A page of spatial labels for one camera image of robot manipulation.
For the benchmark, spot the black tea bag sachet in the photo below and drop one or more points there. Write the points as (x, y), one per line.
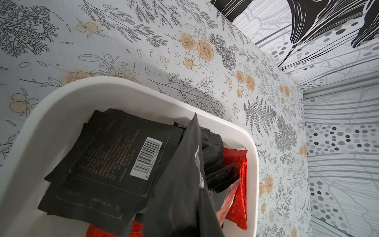
(111, 171)

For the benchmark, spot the red foil tea bag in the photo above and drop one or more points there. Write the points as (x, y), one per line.
(136, 231)

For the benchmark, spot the black barcode tea bag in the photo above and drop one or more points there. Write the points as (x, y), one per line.
(222, 165)

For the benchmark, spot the white plastic storage box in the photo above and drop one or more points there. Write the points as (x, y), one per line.
(51, 130)

